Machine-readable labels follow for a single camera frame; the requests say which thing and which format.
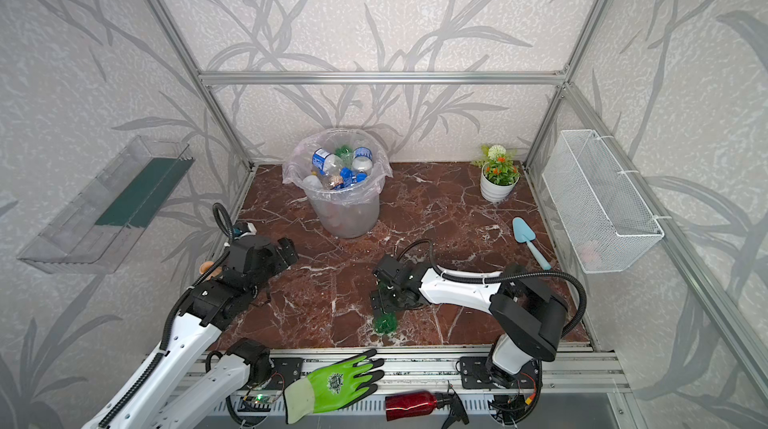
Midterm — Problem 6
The clear bottle blue label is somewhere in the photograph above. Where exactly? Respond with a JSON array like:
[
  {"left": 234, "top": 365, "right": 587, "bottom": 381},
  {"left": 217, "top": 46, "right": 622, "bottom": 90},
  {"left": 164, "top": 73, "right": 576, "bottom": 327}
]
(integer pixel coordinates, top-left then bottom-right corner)
[{"left": 311, "top": 148, "right": 345, "bottom": 177}]

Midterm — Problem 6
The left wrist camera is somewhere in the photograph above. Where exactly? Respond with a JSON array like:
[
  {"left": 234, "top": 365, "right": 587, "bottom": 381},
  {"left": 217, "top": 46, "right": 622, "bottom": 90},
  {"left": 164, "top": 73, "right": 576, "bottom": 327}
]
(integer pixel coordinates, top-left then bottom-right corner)
[{"left": 232, "top": 220, "right": 257, "bottom": 239}]

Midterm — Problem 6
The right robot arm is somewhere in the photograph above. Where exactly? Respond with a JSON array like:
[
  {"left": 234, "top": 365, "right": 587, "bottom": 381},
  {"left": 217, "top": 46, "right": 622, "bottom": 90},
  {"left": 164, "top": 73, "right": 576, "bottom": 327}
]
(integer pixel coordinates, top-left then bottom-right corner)
[{"left": 371, "top": 255, "right": 587, "bottom": 388}]

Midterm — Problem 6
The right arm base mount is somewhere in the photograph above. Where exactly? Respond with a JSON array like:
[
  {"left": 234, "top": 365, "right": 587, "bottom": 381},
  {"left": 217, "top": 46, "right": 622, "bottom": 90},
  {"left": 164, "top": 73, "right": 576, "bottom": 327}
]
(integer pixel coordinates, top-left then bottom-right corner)
[{"left": 456, "top": 356, "right": 542, "bottom": 392}]

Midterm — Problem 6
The red spray bottle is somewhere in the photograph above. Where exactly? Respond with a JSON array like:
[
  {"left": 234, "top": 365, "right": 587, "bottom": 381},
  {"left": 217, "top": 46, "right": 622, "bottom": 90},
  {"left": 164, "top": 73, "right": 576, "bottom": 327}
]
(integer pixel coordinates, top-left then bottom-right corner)
[{"left": 385, "top": 384, "right": 469, "bottom": 429}]

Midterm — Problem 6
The small terracotta vase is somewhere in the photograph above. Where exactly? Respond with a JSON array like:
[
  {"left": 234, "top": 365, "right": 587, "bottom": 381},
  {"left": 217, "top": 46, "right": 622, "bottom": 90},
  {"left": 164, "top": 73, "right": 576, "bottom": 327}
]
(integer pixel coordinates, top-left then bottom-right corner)
[{"left": 199, "top": 261, "right": 214, "bottom": 279}]

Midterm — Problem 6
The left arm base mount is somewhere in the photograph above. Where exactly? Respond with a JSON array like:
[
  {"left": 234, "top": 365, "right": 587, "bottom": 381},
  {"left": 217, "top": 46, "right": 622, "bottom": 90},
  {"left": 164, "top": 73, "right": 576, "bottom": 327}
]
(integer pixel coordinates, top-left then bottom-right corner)
[{"left": 251, "top": 357, "right": 304, "bottom": 392}]

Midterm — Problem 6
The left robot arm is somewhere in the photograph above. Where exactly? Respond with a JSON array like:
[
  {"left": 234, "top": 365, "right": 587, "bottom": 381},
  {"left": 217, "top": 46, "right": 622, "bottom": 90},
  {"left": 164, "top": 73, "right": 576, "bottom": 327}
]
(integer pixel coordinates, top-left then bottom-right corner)
[{"left": 85, "top": 234, "right": 298, "bottom": 428}]

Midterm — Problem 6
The aluminium frame rail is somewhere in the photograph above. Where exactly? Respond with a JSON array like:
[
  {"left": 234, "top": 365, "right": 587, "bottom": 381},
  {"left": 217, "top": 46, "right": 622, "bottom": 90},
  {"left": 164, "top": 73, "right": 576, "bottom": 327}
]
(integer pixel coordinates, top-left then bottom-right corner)
[{"left": 198, "top": 71, "right": 565, "bottom": 86}]

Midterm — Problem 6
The white wire mesh basket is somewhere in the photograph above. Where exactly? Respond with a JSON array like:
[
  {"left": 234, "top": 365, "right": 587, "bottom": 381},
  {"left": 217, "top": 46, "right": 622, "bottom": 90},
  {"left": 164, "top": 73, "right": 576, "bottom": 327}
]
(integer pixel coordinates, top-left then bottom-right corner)
[{"left": 543, "top": 129, "right": 664, "bottom": 274}]

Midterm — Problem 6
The light blue spatula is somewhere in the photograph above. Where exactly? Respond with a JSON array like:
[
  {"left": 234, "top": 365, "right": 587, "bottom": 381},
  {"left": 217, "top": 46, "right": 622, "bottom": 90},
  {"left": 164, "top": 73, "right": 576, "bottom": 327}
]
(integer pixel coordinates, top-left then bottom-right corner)
[{"left": 512, "top": 217, "right": 551, "bottom": 270}]

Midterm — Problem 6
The green bottle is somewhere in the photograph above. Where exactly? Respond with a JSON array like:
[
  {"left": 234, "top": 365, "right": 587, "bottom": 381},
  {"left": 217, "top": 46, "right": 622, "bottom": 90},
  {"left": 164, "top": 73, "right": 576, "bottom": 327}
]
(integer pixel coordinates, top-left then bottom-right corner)
[
  {"left": 372, "top": 311, "right": 398, "bottom": 335},
  {"left": 335, "top": 145, "right": 354, "bottom": 167}
]

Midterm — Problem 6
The white bottle red cap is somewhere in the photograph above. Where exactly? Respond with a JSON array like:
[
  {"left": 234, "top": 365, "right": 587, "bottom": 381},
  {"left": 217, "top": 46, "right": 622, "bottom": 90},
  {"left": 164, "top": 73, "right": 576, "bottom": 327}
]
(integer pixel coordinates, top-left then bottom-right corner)
[{"left": 302, "top": 174, "right": 325, "bottom": 191}]

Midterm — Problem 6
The clear plastic wall shelf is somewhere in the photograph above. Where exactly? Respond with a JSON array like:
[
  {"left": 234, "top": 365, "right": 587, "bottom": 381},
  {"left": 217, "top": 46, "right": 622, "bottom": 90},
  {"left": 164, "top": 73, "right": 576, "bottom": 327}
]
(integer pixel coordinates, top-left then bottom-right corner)
[{"left": 18, "top": 136, "right": 194, "bottom": 275}]

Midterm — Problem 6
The grey bin with plastic liner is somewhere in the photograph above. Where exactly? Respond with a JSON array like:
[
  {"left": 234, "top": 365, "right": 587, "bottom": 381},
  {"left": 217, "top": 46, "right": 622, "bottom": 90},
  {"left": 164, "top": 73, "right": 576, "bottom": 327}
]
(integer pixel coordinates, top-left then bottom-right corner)
[{"left": 282, "top": 128, "right": 393, "bottom": 239}]

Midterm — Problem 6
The crushed blue label bottle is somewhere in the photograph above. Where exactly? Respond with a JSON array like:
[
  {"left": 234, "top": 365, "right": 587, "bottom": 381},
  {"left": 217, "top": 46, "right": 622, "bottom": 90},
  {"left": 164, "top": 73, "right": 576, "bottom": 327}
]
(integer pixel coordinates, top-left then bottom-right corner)
[
  {"left": 340, "top": 168, "right": 368, "bottom": 188},
  {"left": 351, "top": 147, "right": 374, "bottom": 174}
]

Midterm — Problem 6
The green circuit board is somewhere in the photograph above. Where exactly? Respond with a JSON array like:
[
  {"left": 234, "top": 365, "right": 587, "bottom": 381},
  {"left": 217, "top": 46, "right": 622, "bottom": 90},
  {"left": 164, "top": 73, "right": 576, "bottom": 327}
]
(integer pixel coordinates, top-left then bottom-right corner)
[{"left": 237, "top": 394, "right": 280, "bottom": 414}]

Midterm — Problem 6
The potted plant in white pot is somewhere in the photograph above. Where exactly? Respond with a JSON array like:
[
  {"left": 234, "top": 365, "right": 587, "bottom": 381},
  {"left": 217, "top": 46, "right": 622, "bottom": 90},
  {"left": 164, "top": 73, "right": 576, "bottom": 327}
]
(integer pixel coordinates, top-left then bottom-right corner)
[{"left": 472, "top": 144, "right": 521, "bottom": 203}]

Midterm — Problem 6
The green work glove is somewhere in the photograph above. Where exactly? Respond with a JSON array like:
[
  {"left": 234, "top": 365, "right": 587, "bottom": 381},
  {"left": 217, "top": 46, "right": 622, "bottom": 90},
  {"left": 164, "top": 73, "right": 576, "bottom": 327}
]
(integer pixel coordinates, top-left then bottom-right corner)
[{"left": 283, "top": 349, "right": 385, "bottom": 425}]

